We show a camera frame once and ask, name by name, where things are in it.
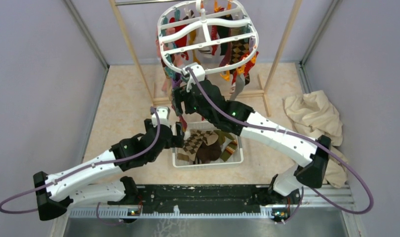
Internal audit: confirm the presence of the brown yellow argyle sock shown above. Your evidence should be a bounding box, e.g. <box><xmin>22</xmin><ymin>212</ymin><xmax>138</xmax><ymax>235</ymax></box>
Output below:
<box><xmin>177</xmin><ymin>129</ymin><xmax>218</xmax><ymax>162</ymax></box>

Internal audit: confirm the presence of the dark brown sock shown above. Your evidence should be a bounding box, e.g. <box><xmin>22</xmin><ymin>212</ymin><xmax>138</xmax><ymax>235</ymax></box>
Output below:
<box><xmin>194</xmin><ymin>140</ymin><xmax>222</xmax><ymax>164</ymax></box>

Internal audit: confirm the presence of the olive green striped sock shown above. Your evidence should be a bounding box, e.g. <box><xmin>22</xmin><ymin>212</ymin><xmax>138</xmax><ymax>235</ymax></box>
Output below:
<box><xmin>214</xmin><ymin>130</ymin><xmax>238</xmax><ymax>162</ymax></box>

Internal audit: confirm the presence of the white perforated plastic basket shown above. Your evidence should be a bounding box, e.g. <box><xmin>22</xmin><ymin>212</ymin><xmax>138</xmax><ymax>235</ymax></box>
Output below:
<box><xmin>172</xmin><ymin>121</ymin><xmax>244</xmax><ymax>170</ymax></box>

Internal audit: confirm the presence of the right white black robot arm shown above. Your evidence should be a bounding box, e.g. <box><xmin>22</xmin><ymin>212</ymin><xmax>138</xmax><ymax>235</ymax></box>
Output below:
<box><xmin>172</xmin><ymin>80</ymin><xmax>331</xmax><ymax>203</ymax></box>

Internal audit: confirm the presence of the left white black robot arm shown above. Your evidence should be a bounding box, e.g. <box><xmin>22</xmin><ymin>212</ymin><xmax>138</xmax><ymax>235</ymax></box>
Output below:
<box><xmin>33</xmin><ymin>119</ymin><xmax>184</xmax><ymax>221</ymax></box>

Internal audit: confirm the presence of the white oval clip hanger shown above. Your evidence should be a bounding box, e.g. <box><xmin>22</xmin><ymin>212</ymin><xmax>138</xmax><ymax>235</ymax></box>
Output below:
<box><xmin>157</xmin><ymin>0</ymin><xmax>259</xmax><ymax>75</ymax></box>

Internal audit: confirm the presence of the cream crumpled cloth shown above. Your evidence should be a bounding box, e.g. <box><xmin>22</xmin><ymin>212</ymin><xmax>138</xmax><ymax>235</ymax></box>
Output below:
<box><xmin>282</xmin><ymin>90</ymin><xmax>350</xmax><ymax>189</ymax></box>

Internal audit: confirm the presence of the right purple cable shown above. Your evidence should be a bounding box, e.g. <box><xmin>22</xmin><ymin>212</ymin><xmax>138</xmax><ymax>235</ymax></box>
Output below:
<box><xmin>186</xmin><ymin>67</ymin><xmax>375</xmax><ymax>225</ymax></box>

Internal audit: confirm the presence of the purple cable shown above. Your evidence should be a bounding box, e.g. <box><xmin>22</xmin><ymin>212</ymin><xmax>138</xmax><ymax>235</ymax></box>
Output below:
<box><xmin>0</xmin><ymin>107</ymin><xmax>162</xmax><ymax>227</ymax></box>
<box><xmin>186</xmin><ymin>67</ymin><xmax>375</xmax><ymax>225</ymax></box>

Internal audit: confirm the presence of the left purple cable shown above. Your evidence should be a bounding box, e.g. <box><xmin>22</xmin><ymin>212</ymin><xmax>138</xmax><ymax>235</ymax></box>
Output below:
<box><xmin>0</xmin><ymin>107</ymin><xmax>162</xmax><ymax>227</ymax></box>

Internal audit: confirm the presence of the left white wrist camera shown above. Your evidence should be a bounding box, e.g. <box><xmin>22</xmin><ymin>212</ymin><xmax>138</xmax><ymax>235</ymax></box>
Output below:
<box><xmin>150</xmin><ymin>106</ymin><xmax>170</xmax><ymax>127</ymax></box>

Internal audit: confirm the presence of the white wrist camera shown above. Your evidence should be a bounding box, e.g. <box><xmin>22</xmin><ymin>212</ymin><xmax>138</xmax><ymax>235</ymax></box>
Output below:
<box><xmin>181</xmin><ymin>63</ymin><xmax>205</xmax><ymax>92</ymax></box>
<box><xmin>150</xmin><ymin>106</ymin><xmax>170</xmax><ymax>127</ymax></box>

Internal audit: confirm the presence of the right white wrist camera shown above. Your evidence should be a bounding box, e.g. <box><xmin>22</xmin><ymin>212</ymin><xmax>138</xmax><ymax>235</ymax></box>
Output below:
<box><xmin>181</xmin><ymin>63</ymin><xmax>205</xmax><ymax>92</ymax></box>

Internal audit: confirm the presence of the wooden rack frame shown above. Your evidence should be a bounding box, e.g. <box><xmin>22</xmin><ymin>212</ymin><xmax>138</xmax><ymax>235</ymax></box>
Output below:
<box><xmin>110</xmin><ymin>0</ymin><xmax>301</xmax><ymax>116</ymax></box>

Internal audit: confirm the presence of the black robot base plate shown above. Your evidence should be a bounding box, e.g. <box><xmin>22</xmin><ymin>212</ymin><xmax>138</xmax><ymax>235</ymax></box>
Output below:
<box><xmin>107</xmin><ymin>184</ymin><xmax>302</xmax><ymax>215</ymax></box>

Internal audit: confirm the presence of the aluminium rail front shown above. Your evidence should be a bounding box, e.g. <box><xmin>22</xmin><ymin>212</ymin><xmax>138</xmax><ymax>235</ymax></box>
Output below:
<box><xmin>67</xmin><ymin>185</ymin><xmax>354</xmax><ymax>219</ymax></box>

